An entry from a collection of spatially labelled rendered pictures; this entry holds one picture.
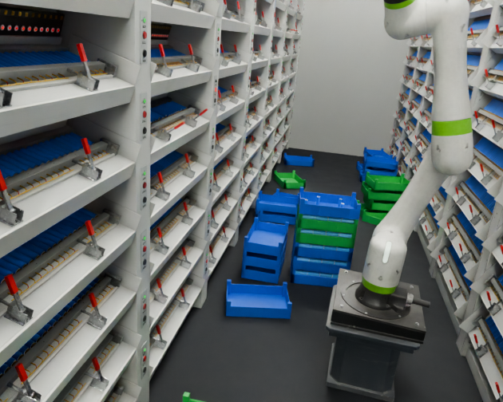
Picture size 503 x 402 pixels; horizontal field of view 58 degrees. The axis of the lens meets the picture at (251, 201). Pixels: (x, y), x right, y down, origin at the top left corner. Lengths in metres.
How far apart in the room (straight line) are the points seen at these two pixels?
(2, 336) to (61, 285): 0.18
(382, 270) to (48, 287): 1.08
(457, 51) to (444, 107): 0.16
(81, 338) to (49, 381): 0.14
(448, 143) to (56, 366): 1.22
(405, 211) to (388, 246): 0.19
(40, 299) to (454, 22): 1.28
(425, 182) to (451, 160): 0.22
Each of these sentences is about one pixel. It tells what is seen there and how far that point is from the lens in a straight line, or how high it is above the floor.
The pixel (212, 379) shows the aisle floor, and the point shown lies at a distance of 1.83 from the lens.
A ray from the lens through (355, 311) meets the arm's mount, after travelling 1.67.
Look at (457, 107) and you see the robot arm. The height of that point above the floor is 1.07.
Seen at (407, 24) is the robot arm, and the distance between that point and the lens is 1.50.
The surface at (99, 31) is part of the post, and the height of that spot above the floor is 1.20.
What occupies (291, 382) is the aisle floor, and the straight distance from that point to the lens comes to 1.85.
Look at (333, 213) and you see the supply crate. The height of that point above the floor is 0.42.
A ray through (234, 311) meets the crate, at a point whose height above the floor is 0.03.
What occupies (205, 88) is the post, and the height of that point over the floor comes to 1.01.
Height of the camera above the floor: 1.22
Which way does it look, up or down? 20 degrees down
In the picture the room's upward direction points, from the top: 5 degrees clockwise
